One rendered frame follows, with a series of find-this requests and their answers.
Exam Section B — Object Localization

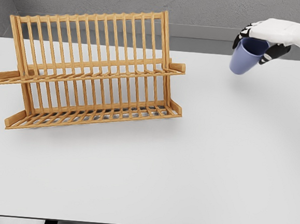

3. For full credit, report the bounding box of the wooden dish rack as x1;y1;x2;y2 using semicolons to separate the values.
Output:
0;0;191;144

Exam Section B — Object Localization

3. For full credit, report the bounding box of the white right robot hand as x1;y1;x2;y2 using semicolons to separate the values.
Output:
231;16;300;69

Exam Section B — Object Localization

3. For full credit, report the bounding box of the blue plastic cup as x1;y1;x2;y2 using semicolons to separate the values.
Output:
228;36;271;78

